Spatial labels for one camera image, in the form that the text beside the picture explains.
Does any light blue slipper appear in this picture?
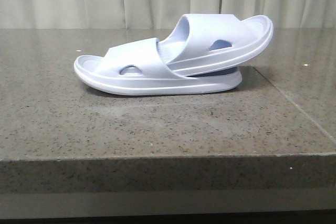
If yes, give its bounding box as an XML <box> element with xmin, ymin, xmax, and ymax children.
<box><xmin>73</xmin><ymin>38</ymin><xmax>242</xmax><ymax>95</ymax></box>
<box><xmin>158</xmin><ymin>14</ymin><xmax>274</xmax><ymax>76</ymax></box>

